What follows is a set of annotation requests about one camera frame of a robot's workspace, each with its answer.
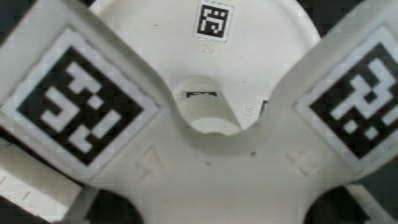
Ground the white cross table base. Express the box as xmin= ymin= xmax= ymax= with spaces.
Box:
xmin=0 ymin=0 xmax=398 ymax=224

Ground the white cylindrical table leg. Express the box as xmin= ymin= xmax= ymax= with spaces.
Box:
xmin=175 ymin=76 xmax=242 ymax=136

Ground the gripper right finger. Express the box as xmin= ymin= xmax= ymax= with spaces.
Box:
xmin=301 ymin=183 xmax=398 ymax=224

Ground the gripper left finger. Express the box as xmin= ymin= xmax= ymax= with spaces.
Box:
xmin=59 ymin=186 xmax=148 ymax=224

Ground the white round table top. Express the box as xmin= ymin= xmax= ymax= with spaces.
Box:
xmin=91 ymin=0 xmax=321 ymax=131

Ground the white front fence bar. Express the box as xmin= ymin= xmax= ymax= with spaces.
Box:
xmin=0 ymin=138 xmax=83 ymax=223

